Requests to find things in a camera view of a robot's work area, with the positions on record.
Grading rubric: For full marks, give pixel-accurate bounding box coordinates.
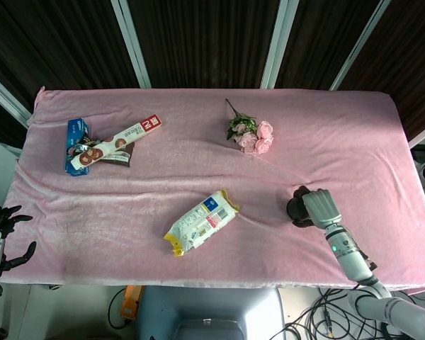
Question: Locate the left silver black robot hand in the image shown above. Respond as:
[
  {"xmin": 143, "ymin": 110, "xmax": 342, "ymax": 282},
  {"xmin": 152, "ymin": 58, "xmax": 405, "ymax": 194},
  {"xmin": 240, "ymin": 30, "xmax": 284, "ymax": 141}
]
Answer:
[{"xmin": 0, "ymin": 204, "xmax": 38, "ymax": 283}]

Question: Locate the grey robot torso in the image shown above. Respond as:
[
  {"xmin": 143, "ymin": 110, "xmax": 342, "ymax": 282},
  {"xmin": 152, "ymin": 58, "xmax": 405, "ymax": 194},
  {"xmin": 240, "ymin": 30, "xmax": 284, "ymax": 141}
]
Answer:
[{"xmin": 137, "ymin": 284, "xmax": 285, "ymax": 340}]

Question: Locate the brown cookie packet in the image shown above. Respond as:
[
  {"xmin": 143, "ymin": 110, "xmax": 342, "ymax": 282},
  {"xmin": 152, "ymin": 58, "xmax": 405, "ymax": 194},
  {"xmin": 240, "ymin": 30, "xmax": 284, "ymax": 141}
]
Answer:
[{"xmin": 66, "ymin": 139, "xmax": 135, "ymax": 169}]

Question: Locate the small black round object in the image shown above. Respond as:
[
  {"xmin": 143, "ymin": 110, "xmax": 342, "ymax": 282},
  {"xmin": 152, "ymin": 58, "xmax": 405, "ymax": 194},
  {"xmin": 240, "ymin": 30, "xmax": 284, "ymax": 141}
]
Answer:
[{"xmin": 286, "ymin": 193, "xmax": 308, "ymax": 223}]

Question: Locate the long white cookie box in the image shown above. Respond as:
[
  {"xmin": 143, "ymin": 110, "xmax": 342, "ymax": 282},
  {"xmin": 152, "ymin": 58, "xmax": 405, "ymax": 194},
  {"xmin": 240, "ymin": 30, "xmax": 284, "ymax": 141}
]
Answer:
[{"xmin": 69, "ymin": 113, "xmax": 164, "ymax": 171}]

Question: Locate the orange tool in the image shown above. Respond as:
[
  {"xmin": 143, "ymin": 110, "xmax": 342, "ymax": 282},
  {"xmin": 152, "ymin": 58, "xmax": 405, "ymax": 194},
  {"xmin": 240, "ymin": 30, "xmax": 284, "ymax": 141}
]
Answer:
[{"xmin": 120, "ymin": 284, "xmax": 144, "ymax": 319}]

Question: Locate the dark pleated curtain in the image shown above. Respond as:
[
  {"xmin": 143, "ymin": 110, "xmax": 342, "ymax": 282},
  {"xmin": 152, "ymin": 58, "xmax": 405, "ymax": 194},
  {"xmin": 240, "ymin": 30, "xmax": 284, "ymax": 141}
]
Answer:
[{"xmin": 0, "ymin": 0, "xmax": 425, "ymax": 152}]

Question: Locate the pink plush table cloth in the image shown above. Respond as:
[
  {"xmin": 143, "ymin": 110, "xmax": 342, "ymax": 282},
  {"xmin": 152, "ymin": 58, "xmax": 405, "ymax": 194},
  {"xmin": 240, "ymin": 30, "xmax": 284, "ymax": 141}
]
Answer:
[{"xmin": 0, "ymin": 87, "xmax": 425, "ymax": 295}]

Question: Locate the pink rose bouquet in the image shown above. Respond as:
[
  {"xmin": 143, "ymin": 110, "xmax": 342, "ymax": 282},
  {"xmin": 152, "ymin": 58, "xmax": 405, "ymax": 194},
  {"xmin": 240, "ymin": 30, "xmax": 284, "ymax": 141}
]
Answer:
[{"xmin": 225, "ymin": 98, "xmax": 275, "ymax": 155}]

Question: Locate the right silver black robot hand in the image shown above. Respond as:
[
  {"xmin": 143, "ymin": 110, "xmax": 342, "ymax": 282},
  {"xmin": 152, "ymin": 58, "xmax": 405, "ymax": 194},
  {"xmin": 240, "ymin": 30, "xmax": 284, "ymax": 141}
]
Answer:
[{"xmin": 290, "ymin": 184, "xmax": 343, "ymax": 230}]

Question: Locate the black cable bundle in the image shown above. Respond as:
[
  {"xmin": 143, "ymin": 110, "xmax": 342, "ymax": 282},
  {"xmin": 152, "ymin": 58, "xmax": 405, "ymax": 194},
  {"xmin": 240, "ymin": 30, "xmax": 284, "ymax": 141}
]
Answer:
[{"xmin": 268, "ymin": 285, "xmax": 425, "ymax": 340}]

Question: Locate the blue cookie box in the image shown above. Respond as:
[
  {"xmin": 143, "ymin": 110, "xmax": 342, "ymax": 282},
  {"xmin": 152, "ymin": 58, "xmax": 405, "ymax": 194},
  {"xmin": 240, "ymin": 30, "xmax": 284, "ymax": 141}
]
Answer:
[{"xmin": 64, "ymin": 118, "xmax": 93, "ymax": 177}]

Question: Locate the white yellow snack bag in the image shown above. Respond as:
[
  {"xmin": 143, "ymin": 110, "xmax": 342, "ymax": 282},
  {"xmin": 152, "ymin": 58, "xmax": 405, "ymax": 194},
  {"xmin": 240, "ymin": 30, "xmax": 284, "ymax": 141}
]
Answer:
[{"xmin": 163, "ymin": 189, "xmax": 242, "ymax": 258}]

